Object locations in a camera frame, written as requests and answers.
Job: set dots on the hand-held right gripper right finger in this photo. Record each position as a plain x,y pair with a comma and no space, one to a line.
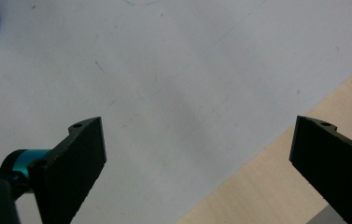
335,165

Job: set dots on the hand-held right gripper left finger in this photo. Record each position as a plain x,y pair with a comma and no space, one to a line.
71,168

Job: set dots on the white mat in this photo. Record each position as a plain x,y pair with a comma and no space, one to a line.
170,81

